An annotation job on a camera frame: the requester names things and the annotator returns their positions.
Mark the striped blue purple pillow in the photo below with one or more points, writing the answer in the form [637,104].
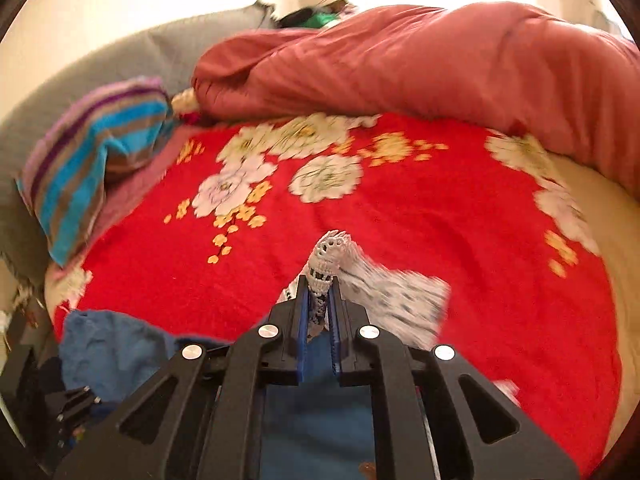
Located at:
[95,165]

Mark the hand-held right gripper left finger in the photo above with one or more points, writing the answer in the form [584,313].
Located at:
[303,340]

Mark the rust pink quilt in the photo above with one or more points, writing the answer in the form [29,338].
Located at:
[400,65]

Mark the dark cloth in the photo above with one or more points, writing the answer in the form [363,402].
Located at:
[297,16]

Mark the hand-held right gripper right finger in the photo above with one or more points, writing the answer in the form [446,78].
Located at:
[336,340]

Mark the green cloth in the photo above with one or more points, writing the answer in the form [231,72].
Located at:
[320,20]

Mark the grey quilted pillow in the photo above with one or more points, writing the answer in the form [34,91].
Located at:
[75,80]

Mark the cream floral cloth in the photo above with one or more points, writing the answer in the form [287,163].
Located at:
[186,102]

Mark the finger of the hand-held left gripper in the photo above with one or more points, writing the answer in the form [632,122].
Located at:
[77,407]

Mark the cream mattress cover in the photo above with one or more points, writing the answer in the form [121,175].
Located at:
[605,240]

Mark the blue denim pants lace hem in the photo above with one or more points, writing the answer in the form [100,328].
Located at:
[315,430]

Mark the red floral blanket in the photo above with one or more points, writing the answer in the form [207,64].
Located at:
[410,240]

